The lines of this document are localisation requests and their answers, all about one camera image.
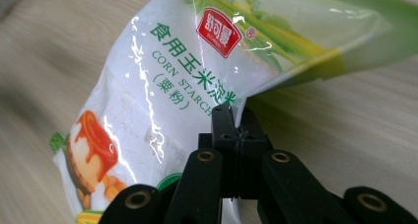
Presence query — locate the white green starch packet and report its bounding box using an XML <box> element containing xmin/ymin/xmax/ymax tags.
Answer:
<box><xmin>48</xmin><ymin>0</ymin><xmax>418</xmax><ymax>224</ymax></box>

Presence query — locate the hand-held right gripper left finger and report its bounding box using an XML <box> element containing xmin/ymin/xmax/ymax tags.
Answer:
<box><xmin>198</xmin><ymin>104</ymin><xmax>243</xmax><ymax>199</ymax></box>

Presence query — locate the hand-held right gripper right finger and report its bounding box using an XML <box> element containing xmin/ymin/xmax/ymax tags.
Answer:
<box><xmin>236</xmin><ymin>107</ymin><xmax>274</xmax><ymax>200</ymax></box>

